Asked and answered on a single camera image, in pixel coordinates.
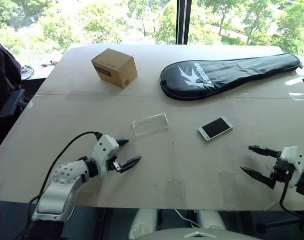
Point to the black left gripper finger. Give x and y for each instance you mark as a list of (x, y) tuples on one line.
[(122, 142), (130, 163)]

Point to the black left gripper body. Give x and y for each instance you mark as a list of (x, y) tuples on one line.
[(113, 163)]

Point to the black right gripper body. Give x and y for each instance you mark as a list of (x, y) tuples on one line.
[(282, 171)]

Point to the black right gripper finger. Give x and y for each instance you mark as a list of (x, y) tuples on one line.
[(260, 176), (266, 151)]

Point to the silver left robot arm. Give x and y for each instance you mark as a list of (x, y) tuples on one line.
[(64, 190)]

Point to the clear phone case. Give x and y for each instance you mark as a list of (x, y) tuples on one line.
[(150, 124)]

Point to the white smartphone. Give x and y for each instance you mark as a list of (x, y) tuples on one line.
[(215, 128)]

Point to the brown cardboard box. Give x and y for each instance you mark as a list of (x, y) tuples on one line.
[(114, 68)]

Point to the grey robot torso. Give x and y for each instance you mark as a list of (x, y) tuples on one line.
[(199, 235)]

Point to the black racket cover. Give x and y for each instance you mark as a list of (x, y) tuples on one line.
[(216, 75)]

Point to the black office chair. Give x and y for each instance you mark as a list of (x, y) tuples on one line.
[(4, 82)]

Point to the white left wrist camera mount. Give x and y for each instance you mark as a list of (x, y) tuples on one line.
[(104, 148)]

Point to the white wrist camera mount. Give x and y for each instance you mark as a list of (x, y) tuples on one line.
[(104, 148), (295, 155)]

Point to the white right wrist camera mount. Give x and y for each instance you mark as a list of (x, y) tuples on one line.
[(295, 155)]

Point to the dark window frame post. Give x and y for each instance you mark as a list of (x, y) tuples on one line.
[(183, 20)]

